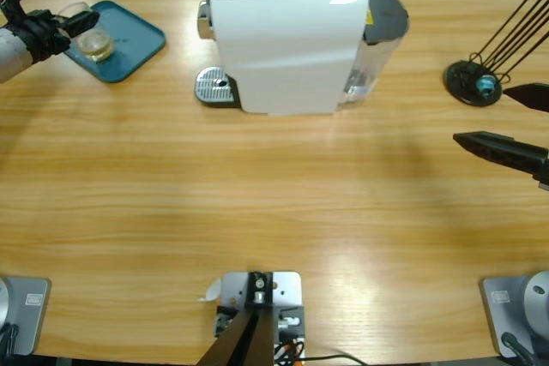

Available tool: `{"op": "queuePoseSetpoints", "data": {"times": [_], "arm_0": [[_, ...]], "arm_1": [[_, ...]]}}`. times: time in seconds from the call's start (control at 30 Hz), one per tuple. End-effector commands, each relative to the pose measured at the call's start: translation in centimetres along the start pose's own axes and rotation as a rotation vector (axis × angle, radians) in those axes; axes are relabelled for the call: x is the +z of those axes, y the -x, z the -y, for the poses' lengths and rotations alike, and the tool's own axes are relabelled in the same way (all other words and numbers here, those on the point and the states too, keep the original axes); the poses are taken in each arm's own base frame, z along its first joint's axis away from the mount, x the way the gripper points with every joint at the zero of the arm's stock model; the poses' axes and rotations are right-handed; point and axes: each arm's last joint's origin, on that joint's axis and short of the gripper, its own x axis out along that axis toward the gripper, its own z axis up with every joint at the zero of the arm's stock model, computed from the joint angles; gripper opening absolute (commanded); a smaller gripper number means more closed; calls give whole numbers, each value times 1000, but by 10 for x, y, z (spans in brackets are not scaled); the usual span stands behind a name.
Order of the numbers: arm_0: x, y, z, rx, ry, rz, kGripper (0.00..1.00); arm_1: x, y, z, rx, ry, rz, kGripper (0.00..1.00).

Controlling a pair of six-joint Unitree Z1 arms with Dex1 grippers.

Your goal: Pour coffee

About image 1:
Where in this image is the clear water tank black lid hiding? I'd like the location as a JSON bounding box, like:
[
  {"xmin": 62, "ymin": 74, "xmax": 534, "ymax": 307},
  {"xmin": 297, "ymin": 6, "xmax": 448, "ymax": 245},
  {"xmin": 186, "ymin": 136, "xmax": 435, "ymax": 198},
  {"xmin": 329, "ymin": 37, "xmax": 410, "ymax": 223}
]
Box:
[{"xmin": 338, "ymin": 0, "xmax": 410, "ymax": 105}]

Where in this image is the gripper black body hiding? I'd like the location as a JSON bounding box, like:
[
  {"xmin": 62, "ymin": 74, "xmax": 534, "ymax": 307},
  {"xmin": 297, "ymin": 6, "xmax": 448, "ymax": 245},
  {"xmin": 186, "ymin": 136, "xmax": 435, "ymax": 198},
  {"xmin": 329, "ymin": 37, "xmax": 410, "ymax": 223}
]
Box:
[
  {"xmin": 8, "ymin": 9, "xmax": 72, "ymax": 65},
  {"xmin": 531, "ymin": 159, "xmax": 549, "ymax": 191}
]

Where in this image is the clear drinking glass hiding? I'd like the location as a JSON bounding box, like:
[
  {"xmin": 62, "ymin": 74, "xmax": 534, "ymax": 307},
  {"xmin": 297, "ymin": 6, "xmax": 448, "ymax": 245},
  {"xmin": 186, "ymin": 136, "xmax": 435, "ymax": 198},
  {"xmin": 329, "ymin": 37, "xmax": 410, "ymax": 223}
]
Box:
[{"xmin": 56, "ymin": 1, "xmax": 116, "ymax": 63}]

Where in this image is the white capsule coffee machine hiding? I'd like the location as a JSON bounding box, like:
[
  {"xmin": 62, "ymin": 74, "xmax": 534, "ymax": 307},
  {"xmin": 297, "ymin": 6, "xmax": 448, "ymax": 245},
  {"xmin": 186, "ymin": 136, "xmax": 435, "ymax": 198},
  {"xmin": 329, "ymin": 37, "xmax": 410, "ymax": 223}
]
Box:
[{"xmin": 195, "ymin": 0, "xmax": 371, "ymax": 117}]

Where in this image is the black cable under mount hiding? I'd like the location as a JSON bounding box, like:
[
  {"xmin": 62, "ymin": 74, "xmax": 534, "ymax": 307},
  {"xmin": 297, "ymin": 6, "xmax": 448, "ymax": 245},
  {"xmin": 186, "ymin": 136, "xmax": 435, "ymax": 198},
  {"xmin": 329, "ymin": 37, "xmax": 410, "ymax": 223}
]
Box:
[{"xmin": 299, "ymin": 355, "xmax": 365, "ymax": 366}]

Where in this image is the black capsule holder with rods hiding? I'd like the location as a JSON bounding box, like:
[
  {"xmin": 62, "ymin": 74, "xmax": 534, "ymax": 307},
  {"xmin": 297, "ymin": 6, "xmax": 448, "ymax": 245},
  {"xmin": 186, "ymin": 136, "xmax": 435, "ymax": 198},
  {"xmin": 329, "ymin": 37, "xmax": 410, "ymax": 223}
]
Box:
[{"xmin": 443, "ymin": 0, "xmax": 549, "ymax": 108}]

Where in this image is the orange cable bundle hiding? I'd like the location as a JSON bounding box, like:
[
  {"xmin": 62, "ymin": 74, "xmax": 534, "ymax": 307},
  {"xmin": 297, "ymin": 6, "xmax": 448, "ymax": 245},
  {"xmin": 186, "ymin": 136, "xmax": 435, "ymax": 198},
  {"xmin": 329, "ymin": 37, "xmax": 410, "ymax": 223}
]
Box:
[{"xmin": 276, "ymin": 338, "xmax": 305, "ymax": 361}]

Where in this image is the teal square plastic tray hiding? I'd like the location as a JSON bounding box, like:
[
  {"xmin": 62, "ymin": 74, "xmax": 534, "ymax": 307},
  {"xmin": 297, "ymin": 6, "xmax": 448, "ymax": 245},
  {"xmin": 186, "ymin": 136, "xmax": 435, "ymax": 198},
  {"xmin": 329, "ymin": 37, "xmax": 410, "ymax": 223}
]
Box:
[{"xmin": 63, "ymin": 0, "xmax": 167, "ymax": 85}]

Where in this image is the arm grey base plate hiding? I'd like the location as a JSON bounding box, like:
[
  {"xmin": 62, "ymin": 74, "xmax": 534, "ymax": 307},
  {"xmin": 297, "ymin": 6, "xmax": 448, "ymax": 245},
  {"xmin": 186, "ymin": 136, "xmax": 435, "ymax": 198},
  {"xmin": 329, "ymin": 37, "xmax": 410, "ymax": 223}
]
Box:
[
  {"xmin": 479, "ymin": 270, "xmax": 549, "ymax": 359},
  {"xmin": 0, "ymin": 275, "xmax": 51, "ymax": 357}
]

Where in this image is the dark camera post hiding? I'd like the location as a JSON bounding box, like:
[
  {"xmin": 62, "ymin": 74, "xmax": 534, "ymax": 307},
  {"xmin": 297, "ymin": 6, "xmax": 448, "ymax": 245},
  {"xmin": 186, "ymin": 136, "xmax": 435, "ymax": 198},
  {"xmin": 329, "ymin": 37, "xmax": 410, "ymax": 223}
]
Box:
[{"xmin": 196, "ymin": 270, "xmax": 275, "ymax": 366}]

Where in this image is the black base cable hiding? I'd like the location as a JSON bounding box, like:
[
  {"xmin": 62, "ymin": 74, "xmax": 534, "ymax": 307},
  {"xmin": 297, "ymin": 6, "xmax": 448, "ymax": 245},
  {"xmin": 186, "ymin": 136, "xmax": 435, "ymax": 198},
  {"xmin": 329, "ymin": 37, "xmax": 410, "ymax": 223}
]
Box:
[
  {"xmin": 0, "ymin": 322, "xmax": 21, "ymax": 357},
  {"xmin": 500, "ymin": 331, "xmax": 540, "ymax": 366}
]

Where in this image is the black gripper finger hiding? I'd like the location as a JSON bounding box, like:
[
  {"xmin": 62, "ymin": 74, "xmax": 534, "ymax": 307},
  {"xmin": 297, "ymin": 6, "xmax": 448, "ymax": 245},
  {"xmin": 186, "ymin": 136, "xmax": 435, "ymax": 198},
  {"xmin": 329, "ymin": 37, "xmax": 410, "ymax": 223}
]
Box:
[
  {"xmin": 503, "ymin": 81, "xmax": 549, "ymax": 113},
  {"xmin": 57, "ymin": 12, "xmax": 101, "ymax": 39},
  {"xmin": 452, "ymin": 129, "xmax": 549, "ymax": 179}
]

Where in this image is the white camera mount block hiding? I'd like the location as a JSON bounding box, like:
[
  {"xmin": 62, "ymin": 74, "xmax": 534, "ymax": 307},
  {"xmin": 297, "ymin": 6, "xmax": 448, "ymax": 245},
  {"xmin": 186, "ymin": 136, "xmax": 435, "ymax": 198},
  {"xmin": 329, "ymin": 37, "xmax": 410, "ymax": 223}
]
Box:
[{"xmin": 214, "ymin": 270, "xmax": 306, "ymax": 361}]

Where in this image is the white paper tag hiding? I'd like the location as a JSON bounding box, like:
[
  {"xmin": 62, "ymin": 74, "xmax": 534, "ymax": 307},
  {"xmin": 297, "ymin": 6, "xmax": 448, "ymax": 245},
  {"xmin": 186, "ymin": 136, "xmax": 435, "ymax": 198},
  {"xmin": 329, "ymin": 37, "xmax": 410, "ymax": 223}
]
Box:
[{"xmin": 197, "ymin": 278, "xmax": 223, "ymax": 303}]

